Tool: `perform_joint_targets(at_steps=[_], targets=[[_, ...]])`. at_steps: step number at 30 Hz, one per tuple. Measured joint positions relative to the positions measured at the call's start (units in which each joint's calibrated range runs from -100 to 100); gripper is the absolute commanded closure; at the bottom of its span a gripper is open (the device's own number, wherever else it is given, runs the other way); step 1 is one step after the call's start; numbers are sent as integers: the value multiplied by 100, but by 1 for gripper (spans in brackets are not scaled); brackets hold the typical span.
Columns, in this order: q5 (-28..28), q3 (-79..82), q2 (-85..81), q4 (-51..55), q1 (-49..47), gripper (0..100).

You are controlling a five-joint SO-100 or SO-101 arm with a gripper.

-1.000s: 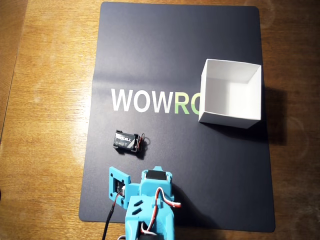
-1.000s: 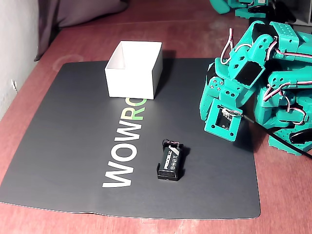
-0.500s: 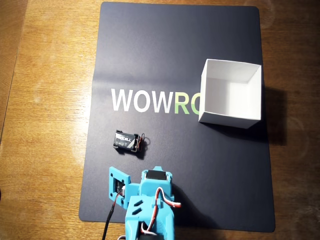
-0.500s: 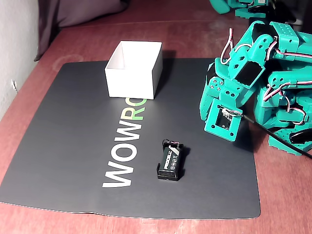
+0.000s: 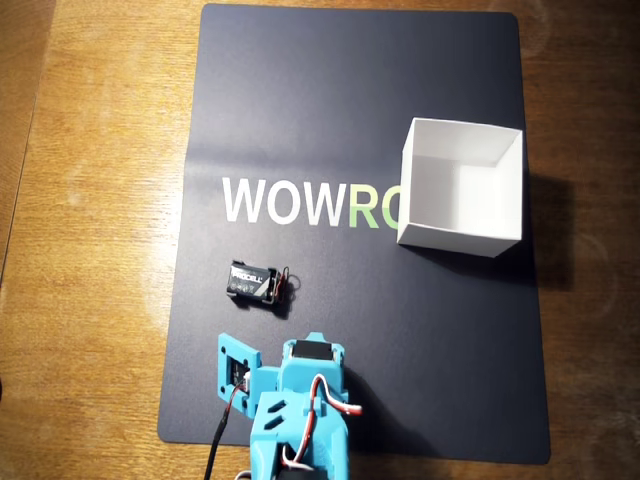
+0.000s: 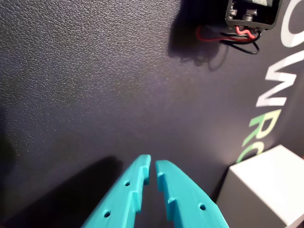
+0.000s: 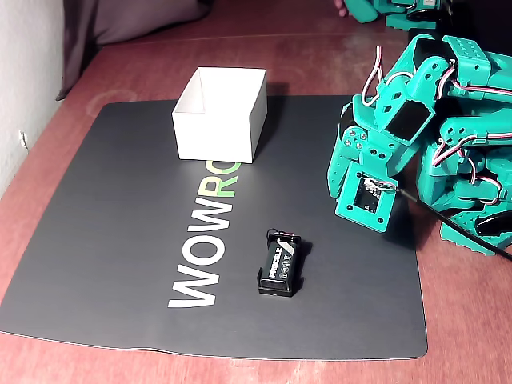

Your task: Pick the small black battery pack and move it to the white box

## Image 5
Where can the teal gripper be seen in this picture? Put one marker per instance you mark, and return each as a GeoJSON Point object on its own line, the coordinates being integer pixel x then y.
{"type": "Point", "coordinates": [311, 351]}

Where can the small black battery pack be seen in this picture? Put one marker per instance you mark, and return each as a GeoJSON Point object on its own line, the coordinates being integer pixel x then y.
{"type": "Point", "coordinates": [245, 281]}

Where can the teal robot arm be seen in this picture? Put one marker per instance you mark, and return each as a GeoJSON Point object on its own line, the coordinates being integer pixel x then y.
{"type": "Point", "coordinates": [335, 450]}

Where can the white open cardboard box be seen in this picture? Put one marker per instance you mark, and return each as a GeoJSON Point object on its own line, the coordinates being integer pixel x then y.
{"type": "Point", "coordinates": [465, 200]}

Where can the dark mat with WOWRO print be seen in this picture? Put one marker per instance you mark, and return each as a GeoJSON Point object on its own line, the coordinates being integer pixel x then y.
{"type": "Point", "coordinates": [325, 125]}

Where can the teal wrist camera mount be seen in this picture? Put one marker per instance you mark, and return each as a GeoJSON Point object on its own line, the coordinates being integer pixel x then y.
{"type": "Point", "coordinates": [225, 350]}

